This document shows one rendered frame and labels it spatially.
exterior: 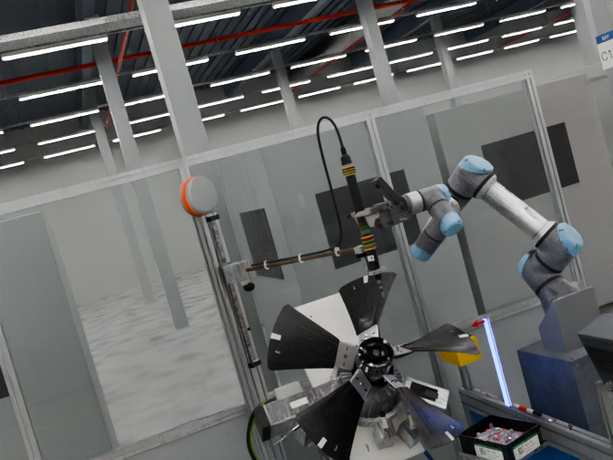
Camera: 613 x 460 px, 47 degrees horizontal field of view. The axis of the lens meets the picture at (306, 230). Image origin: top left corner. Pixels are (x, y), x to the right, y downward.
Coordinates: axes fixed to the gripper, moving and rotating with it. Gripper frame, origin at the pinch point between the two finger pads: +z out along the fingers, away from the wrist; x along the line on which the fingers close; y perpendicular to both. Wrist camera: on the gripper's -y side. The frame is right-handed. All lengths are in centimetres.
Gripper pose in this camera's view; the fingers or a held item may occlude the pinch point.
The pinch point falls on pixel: (351, 214)
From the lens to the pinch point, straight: 232.1
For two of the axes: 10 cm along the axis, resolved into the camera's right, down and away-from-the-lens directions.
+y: 2.7, 9.6, 0.6
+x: -2.9, 0.2, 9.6
